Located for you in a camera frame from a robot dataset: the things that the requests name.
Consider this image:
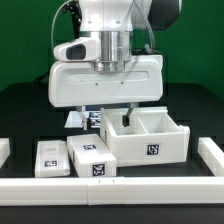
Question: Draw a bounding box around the white barrier rail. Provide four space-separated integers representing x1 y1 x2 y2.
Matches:
0 177 224 206
198 137 224 177
0 138 10 168

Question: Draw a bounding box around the white tag calibration sheet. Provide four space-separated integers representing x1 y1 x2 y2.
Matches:
65 111 101 129

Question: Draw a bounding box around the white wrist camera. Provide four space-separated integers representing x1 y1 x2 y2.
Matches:
53 37 101 62

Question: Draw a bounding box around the black cable on table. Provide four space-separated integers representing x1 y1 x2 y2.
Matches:
32 73 51 84

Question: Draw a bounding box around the white left barrier rail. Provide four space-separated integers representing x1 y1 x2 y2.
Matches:
0 138 10 168

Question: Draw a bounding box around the white front barrier rail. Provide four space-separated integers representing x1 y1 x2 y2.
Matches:
0 177 224 206

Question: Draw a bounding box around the white cabinet body box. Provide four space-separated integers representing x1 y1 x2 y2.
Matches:
100 107 190 167

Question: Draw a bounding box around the white flat door panel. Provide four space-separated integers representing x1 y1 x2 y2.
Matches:
34 140 70 178

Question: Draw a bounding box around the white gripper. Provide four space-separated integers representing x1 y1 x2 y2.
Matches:
48 55 163 130

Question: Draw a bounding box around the white cabinet block with tags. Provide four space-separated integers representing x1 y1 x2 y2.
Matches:
67 134 116 178

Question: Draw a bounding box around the white right barrier rail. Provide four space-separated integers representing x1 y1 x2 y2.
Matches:
198 137 224 177

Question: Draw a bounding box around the black camera stand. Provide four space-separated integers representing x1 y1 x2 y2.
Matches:
62 0 82 39

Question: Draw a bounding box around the grey cable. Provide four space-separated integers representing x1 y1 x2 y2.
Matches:
50 0 76 51

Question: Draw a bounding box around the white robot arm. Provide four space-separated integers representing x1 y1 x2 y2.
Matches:
48 0 182 111

